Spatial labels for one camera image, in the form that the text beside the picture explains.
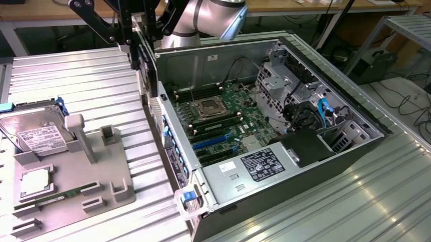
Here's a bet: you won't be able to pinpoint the wooden desk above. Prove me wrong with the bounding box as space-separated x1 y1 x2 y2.
241 0 421 14
0 0 163 29

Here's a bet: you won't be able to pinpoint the blue disk caddy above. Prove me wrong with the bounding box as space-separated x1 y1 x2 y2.
0 96 70 119

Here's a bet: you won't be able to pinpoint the CPU socket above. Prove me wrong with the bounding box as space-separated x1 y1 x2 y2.
189 95 225 119

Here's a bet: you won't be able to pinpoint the metal disk bay cage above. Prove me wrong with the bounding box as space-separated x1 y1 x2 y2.
255 61 295 127

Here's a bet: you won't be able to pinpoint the installed green RAM stick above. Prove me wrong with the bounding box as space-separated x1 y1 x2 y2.
195 118 241 133

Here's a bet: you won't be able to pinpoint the green motherboard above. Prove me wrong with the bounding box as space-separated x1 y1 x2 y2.
168 80 269 167

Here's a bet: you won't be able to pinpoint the silver hard disk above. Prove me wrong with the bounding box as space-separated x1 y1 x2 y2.
0 106 76 156

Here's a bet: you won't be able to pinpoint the long blue expansion slot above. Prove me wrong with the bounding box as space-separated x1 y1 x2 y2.
191 134 229 150

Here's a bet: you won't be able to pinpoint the silver chipset heat sink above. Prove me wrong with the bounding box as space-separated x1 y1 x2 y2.
240 136 263 150

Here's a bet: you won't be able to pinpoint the grey parts rack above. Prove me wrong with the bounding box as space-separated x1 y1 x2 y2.
0 113 137 239

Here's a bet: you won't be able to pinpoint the black box on floor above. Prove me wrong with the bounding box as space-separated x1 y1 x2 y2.
352 49 399 84

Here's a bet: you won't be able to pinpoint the grey power supply unit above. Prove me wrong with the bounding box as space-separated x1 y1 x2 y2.
201 141 301 205

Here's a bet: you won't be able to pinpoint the silver CPU chip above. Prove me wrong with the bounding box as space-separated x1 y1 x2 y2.
18 168 54 197

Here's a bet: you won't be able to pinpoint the loose green RAM stick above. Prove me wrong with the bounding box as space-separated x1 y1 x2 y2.
13 183 97 210

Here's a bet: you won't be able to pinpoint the clear case latch blue tab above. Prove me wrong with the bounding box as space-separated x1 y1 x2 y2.
172 185 207 222

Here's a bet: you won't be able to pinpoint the open black PC case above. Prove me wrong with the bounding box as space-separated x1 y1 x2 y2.
148 31 395 242

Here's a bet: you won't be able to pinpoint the black looped wire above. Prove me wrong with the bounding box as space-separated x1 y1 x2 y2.
224 57 263 86

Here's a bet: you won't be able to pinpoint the blue SATA wire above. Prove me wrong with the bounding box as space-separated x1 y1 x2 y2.
316 97 333 130

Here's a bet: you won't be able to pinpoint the aluminium slat frame table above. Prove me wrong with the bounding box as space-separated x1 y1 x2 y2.
345 14 431 77

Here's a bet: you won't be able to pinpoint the black floor cables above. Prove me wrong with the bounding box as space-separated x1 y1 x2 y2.
368 73 431 128

